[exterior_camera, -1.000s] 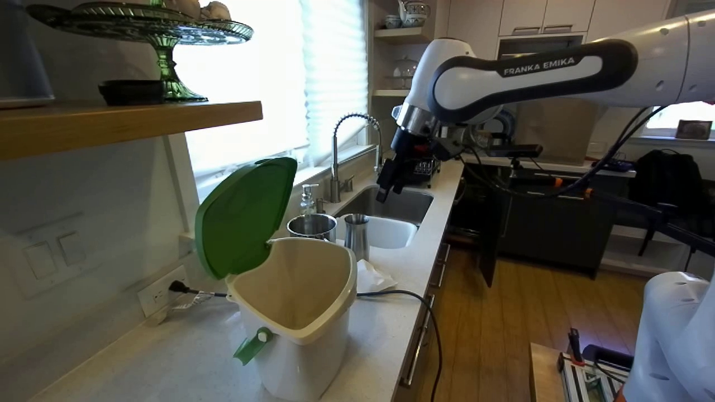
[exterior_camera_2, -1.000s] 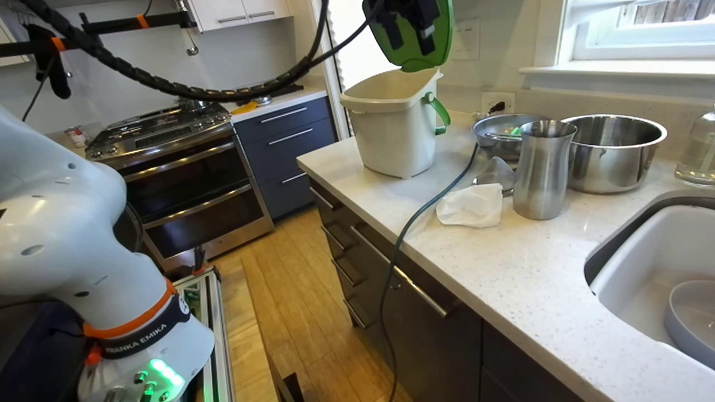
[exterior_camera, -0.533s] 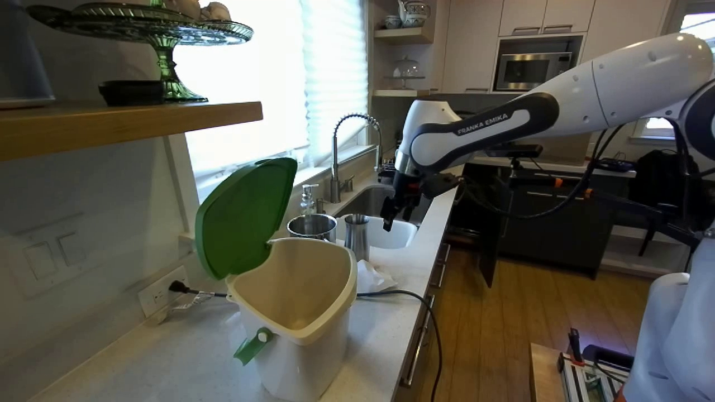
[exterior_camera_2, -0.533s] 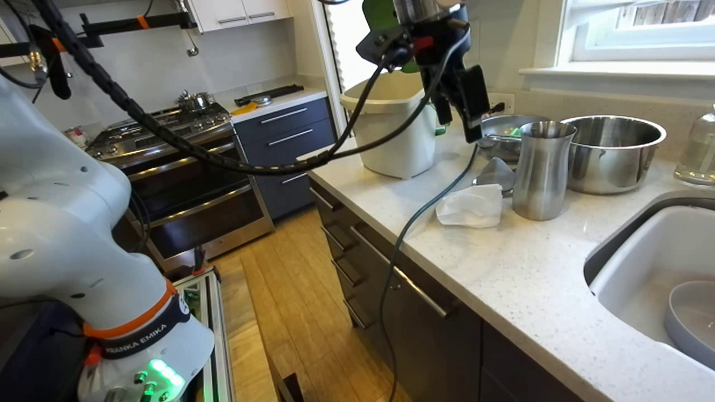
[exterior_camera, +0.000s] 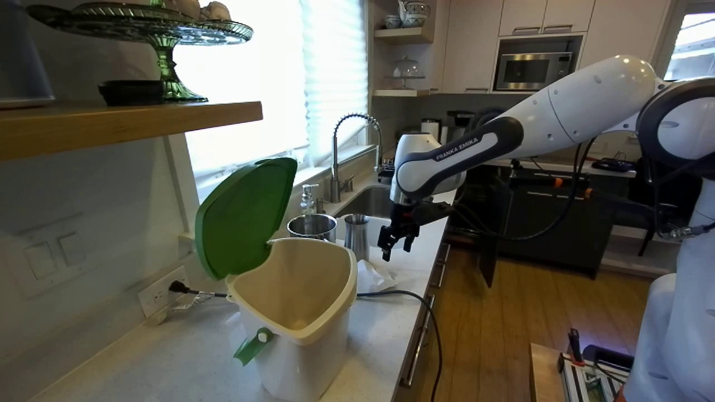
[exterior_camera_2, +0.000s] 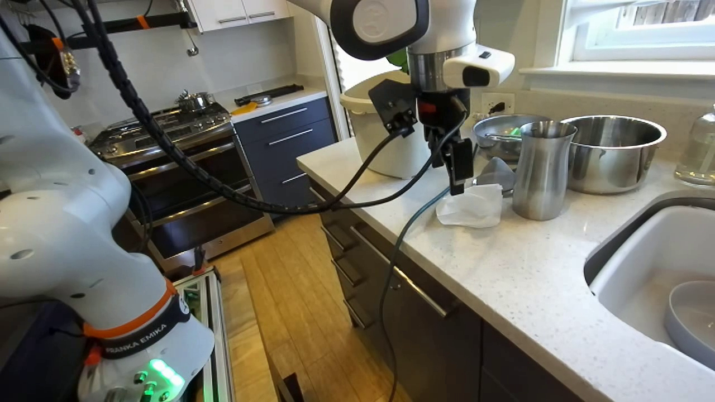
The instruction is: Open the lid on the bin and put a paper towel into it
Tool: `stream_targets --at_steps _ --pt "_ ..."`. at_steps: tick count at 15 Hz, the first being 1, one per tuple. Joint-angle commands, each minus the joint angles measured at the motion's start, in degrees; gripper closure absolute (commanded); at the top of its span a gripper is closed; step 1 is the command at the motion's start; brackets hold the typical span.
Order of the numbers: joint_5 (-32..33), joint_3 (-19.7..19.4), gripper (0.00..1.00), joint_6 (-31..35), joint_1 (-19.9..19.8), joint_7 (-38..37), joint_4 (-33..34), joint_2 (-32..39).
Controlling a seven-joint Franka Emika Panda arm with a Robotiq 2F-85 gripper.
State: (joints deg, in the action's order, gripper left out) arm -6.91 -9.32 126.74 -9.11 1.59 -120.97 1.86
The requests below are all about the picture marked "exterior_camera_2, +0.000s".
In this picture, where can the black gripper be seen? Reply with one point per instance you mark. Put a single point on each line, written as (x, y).
(447, 112)

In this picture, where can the white paper towel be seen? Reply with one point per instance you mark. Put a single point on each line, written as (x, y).
(472, 210)

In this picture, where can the green bin lid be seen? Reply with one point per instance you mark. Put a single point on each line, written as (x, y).
(398, 59)

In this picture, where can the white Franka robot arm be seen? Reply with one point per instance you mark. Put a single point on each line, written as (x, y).
(59, 224)

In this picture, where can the white trash bin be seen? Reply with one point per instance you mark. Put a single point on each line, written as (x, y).
(406, 226)

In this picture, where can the white compost bin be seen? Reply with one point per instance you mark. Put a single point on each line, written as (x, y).
(366, 135)

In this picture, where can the small steel pan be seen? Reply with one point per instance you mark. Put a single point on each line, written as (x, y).
(500, 137)

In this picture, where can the tall steel cup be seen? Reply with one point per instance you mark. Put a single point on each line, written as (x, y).
(542, 170)

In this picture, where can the tall bright window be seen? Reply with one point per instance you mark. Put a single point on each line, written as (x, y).
(347, 63)

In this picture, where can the blue drawer cabinet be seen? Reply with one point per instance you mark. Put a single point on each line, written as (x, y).
(291, 156)

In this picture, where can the large steel pot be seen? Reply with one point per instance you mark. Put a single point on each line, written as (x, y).
(615, 159)

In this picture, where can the dark counter cabinets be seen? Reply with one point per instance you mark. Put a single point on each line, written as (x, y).
(432, 336)

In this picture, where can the black long utensil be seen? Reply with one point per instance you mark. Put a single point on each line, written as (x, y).
(272, 92)

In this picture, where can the white plastic wash tub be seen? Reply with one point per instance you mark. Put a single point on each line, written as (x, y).
(655, 253)

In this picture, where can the white framed window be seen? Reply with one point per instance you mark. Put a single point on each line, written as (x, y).
(639, 33)

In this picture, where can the clear glass bottle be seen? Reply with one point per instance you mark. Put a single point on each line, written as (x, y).
(701, 147)

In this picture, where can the steel kettle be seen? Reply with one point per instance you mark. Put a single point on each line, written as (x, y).
(197, 100)

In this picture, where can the steel stove with oven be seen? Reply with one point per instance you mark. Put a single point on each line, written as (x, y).
(194, 224)

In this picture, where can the grey bowl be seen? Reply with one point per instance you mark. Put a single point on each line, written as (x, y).
(696, 320)

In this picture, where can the black bar with orange bands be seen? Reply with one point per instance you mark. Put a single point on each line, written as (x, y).
(160, 20)

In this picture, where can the white wall outlet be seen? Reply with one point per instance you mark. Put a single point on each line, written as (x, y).
(501, 103)

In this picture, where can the white wall cabinet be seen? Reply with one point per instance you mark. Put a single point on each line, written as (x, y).
(238, 12)

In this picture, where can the robot base cart frame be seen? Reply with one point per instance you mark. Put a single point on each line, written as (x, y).
(213, 336)

